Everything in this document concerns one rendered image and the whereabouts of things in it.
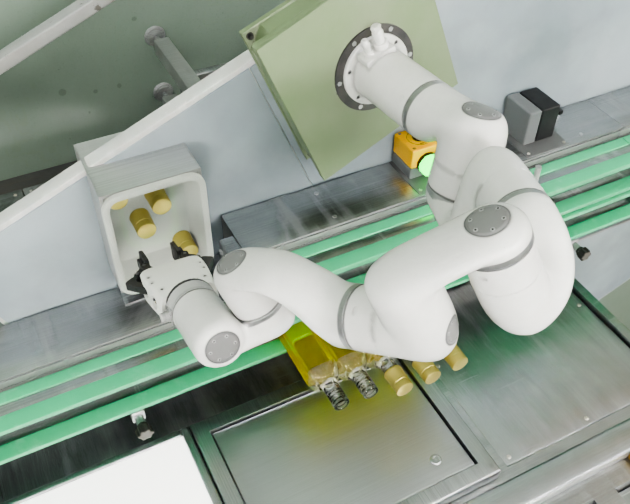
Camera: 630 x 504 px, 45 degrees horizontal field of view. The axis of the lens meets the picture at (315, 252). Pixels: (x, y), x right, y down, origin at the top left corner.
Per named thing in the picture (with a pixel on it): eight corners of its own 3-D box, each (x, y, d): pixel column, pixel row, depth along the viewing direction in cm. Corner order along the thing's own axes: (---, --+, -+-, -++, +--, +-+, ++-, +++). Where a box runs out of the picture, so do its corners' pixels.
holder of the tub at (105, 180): (114, 285, 142) (126, 313, 137) (85, 169, 123) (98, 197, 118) (200, 257, 148) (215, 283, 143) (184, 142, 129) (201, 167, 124)
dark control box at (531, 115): (498, 125, 164) (522, 146, 159) (505, 94, 159) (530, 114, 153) (528, 116, 167) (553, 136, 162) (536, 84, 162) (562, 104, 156)
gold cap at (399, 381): (383, 381, 137) (396, 399, 134) (384, 369, 134) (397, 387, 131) (400, 373, 138) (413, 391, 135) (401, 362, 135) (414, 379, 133)
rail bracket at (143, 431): (118, 400, 144) (139, 456, 135) (111, 379, 139) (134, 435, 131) (138, 392, 145) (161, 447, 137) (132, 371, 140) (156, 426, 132)
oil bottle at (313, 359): (265, 318, 148) (315, 400, 134) (264, 299, 144) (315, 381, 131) (291, 308, 150) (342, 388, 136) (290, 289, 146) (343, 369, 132)
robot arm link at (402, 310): (410, 269, 104) (371, 189, 95) (564, 283, 91) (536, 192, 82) (360, 364, 95) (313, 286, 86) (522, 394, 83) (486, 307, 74)
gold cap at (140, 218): (128, 210, 130) (135, 226, 127) (148, 205, 131) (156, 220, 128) (130, 226, 132) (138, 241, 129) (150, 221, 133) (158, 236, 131)
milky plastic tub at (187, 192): (109, 267, 138) (123, 299, 132) (84, 170, 122) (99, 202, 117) (198, 238, 144) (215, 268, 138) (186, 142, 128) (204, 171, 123)
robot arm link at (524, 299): (540, 161, 91) (593, 230, 80) (563, 240, 100) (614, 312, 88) (435, 209, 93) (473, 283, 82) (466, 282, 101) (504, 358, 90)
